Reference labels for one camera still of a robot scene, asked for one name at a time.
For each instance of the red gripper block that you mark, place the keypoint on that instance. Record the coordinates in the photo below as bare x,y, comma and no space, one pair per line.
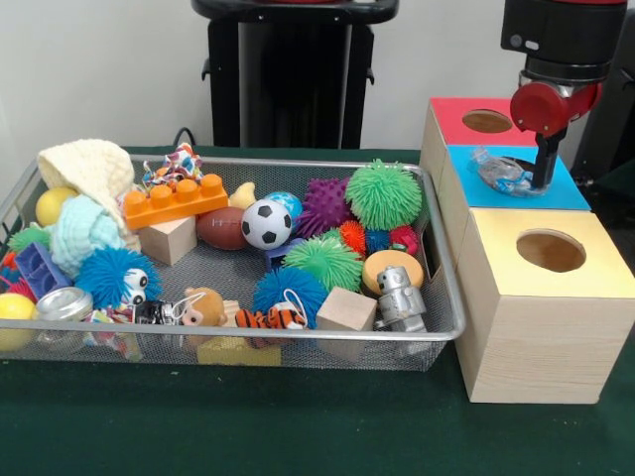
551,107

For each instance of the clear plastic packet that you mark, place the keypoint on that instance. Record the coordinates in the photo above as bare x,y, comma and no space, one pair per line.
501,174

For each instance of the globe print ball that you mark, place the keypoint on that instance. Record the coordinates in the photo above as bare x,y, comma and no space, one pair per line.
290,203

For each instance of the small wooden block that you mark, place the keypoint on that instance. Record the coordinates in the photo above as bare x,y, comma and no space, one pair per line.
167,240
345,309

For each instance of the cream knitted cloth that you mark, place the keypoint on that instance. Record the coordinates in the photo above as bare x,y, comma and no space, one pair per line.
89,169

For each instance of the light teal knitted cloth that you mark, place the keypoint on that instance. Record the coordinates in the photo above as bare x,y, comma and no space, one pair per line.
84,230

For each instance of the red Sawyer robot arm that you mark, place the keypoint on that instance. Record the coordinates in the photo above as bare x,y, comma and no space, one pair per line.
564,40

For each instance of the wooden box with three holes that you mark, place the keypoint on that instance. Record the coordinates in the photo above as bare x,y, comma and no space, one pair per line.
536,337

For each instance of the shallow clear mesh bin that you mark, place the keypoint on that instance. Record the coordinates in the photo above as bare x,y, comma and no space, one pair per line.
442,332

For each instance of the black chair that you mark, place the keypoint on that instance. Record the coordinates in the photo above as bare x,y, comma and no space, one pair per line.
615,129

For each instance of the green furry ball with eyes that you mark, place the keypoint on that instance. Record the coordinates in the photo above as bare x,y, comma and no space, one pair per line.
384,193

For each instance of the toy hamburger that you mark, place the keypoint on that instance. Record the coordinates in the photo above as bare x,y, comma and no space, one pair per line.
392,266

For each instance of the silver toy robot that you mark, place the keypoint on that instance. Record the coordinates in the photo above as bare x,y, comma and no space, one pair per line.
400,297

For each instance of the purple spiky ball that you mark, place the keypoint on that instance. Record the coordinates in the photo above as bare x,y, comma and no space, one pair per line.
327,203

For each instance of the green spiky ball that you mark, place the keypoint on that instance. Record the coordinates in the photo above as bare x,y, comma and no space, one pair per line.
325,263

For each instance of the purple toy block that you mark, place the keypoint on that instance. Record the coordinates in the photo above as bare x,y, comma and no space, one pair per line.
278,255

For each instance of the black and white soccer ball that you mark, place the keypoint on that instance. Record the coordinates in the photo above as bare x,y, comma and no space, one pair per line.
267,224

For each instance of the small brown basketball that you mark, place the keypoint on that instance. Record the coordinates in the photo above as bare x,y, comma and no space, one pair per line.
220,228

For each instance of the dark green table cloth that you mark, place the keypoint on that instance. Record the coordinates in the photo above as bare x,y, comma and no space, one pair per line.
298,426

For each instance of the orange toy building block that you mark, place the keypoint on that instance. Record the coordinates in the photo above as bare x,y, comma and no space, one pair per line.
177,201

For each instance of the blue spiky ball with eyes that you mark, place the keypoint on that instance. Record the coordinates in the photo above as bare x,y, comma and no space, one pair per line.
109,276

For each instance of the yellow smiley face ball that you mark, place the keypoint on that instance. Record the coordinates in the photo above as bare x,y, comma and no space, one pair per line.
55,204

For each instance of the silver metal can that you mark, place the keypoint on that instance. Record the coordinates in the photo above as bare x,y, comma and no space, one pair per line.
63,303

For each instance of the plain yellow ball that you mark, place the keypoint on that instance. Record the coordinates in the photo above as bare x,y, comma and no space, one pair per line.
14,319

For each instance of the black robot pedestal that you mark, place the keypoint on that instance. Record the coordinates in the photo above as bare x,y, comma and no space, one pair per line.
288,79

